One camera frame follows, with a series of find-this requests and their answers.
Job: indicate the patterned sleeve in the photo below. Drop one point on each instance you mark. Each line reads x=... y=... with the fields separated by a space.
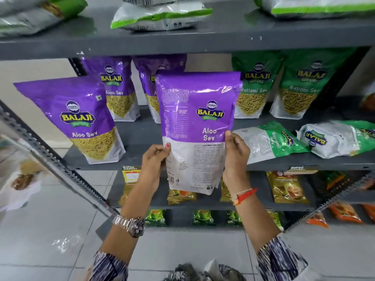
x=110 y=267
x=281 y=260

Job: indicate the patterned clothing of person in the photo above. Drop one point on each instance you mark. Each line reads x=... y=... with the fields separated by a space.
x=205 y=272

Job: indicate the person's right forearm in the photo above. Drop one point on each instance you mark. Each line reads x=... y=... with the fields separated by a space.
x=253 y=216

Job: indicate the person's right thumb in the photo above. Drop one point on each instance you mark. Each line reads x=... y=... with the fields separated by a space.
x=228 y=140

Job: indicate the patterned right sleeve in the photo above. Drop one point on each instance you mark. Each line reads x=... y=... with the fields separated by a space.
x=281 y=260

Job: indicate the person's left thumb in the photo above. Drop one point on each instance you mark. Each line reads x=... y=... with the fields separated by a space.
x=164 y=148

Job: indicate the person's left forearm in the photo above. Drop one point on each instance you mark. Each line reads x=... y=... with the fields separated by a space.
x=131 y=213

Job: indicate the clear packets of brown snacks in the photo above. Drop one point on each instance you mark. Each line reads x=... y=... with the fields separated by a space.
x=20 y=178

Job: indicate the small green tea packet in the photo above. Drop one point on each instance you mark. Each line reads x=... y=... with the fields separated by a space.
x=156 y=218
x=203 y=218
x=233 y=218
x=276 y=220

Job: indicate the yellow green snack packet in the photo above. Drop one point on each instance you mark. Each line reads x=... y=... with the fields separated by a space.
x=225 y=191
x=181 y=197
x=127 y=193

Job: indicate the orange snack packet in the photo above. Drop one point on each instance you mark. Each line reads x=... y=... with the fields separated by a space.
x=345 y=212
x=318 y=220
x=369 y=212

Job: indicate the golden snack packet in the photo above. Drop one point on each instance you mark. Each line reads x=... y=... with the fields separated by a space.
x=288 y=187

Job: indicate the large purple snack packet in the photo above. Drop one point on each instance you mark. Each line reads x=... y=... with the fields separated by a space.
x=79 y=114

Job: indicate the grey metal shelf rack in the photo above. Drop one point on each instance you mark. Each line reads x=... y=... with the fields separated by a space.
x=205 y=40

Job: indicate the person's left hand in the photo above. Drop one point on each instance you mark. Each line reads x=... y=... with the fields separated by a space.
x=152 y=166

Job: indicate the red orange packet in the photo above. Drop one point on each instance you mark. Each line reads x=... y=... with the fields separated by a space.
x=369 y=102

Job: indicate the person's right hand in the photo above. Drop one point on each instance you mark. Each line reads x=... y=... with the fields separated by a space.
x=235 y=163

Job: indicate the silver wristwatch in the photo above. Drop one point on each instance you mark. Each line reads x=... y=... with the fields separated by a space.
x=133 y=225

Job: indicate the dark green snack packet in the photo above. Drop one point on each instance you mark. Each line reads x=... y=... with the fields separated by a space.
x=334 y=178

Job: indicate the purple snack packet with white base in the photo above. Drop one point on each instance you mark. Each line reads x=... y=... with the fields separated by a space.
x=196 y=108

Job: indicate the yellow shelf price label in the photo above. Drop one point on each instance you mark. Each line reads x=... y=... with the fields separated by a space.
x=131 y=174
x=301 y=170

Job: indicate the patterned left sleeve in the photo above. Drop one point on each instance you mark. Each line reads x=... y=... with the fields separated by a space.
x=110 y=267

